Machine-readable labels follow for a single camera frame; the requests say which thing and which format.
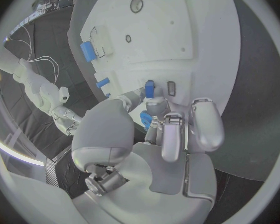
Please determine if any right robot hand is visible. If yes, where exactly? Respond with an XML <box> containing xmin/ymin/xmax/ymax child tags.
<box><xmin>49</xmin><ymin>104</ymin><xmax>90</xmax><ymax>136</ymax></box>

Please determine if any blue block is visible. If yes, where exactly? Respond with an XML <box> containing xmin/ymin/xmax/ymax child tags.
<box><xmin>144</xmin><ymin>80</ymin><xmax>156</xmax><ymax>99</ymax></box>

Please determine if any blue short cylinder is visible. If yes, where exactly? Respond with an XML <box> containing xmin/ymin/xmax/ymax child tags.
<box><xmin>79</xmin><ymin>41</ymin><xmax>98</xmax><ymax>63</ymax></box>

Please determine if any white task board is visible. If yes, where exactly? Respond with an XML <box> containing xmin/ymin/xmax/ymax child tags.
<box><xmin>66</xmin><ymin>0</ymin><xmax>242</xmax><ymax>133</ymax></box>

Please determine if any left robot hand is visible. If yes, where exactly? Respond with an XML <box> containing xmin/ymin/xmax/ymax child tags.
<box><xmin>70</xmin><ymin>86</ymin><xmax>226</xmax><ymax>224</ymax></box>

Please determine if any white cable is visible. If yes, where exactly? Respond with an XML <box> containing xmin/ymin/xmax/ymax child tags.
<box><xmin>26</xmin><ymin>55</ymin><xmax>60</xmax><ymax>85</ymax></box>
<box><xmin>7</xmin><ymin>25</ymin><xmax>34</xmax><ymax>61</ymax></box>

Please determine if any blue gear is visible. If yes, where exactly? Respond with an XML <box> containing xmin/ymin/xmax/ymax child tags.
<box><xmin>139</xmin><ymin>110</ymin><xmax>154</xmax><ymax>131</ymax></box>

